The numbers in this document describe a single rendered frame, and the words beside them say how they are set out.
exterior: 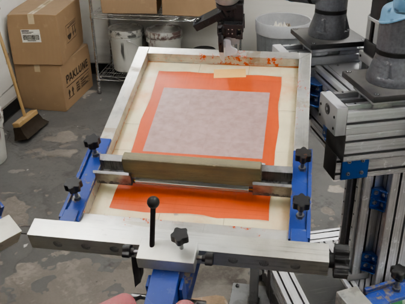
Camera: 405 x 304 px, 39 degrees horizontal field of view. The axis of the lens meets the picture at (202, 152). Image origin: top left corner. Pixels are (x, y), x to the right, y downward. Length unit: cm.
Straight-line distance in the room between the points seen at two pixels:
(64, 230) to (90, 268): 166
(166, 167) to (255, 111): 41
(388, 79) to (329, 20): 50
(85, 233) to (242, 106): 67
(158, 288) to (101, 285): 169
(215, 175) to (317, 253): 34
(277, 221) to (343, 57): 94
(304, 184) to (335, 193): 216
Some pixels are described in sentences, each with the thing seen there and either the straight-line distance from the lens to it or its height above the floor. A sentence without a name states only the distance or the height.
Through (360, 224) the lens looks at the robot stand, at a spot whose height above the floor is 61.
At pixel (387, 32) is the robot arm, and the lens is 171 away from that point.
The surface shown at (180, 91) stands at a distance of 183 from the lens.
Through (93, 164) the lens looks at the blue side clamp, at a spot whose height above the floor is 113.
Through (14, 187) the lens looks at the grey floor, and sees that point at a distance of 381.
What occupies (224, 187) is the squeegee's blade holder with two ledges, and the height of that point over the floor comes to 111.
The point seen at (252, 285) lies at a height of 11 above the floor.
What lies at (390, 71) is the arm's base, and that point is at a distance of 173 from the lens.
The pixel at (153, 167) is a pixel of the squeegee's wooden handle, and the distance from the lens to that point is 146.
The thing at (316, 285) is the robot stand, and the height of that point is 21.
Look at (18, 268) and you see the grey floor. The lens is 312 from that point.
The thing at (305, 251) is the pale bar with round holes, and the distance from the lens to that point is 127.
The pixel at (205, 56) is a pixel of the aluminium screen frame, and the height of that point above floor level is 126.
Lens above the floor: 187
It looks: 28 degrees down
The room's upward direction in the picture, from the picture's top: 1 degrees counter-clockwise
